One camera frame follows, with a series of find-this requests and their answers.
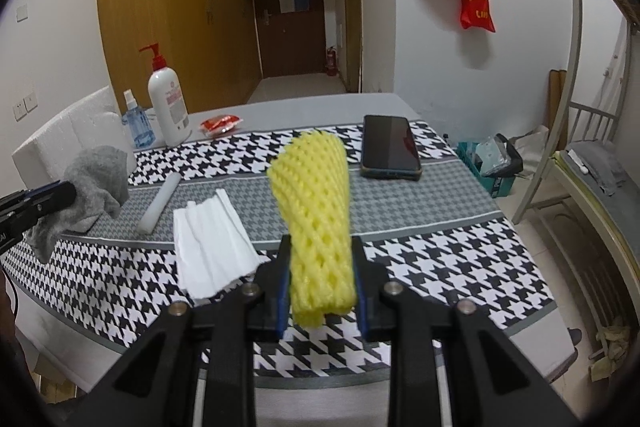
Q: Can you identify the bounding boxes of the blue spray bottle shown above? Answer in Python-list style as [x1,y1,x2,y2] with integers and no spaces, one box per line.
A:
[122,89,156,150]

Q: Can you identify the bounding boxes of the teal storage box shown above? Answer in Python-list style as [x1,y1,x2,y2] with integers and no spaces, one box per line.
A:
[457,134,523,198]

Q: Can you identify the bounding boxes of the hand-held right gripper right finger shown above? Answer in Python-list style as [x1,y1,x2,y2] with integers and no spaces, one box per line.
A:
[350,234,576,427]

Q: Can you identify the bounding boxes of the red snack packet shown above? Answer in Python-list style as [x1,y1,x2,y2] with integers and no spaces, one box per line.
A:
[200,114,244,138]

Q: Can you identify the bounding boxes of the metal bunk bed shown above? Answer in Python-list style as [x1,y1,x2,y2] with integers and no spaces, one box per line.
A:
[512,0,640,378]

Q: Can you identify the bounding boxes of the black smartphone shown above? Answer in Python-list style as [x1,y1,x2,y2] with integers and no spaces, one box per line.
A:
[360,115,422,181]

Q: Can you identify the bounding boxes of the grey sock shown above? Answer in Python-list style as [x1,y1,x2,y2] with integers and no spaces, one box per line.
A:
[25,145,136,264]

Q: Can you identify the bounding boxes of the leaning wooden boards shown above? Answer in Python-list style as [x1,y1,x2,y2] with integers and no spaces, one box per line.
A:
[547,69,568,128]

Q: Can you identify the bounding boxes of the white foam sheet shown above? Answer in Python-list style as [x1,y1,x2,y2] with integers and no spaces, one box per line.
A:
[172,189,272,300]

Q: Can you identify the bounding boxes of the yellow foam net sleeve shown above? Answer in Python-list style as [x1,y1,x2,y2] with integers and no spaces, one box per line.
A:
[266,130,357,328]

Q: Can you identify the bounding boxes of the white foam tube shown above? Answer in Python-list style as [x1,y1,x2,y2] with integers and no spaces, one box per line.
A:
[137,173,182,235]

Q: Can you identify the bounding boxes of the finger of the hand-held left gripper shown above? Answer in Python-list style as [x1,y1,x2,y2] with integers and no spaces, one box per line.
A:
[22,180,78,222]

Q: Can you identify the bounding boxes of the white lotion pump bottle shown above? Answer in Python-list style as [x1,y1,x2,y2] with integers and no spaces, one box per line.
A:
[139,43,192,148]

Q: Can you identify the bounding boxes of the white foam box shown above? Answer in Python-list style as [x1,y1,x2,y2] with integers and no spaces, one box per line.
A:
[11,86,135,202]

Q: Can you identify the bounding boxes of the crumpled yellowish paper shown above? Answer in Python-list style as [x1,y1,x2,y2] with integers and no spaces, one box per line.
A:
[590,317,631,383]

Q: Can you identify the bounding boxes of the dark brown door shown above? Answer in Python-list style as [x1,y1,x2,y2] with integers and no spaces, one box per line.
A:
[250,0,326,78]

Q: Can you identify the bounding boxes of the red plastic bag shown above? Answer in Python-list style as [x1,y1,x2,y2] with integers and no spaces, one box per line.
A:
[459,0,496,32]

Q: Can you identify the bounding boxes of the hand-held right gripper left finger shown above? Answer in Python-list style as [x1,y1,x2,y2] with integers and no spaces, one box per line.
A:
[87,234,293,427]

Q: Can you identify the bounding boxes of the wooden wardrobe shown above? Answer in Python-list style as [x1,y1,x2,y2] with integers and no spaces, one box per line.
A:
[96,0,263,118]

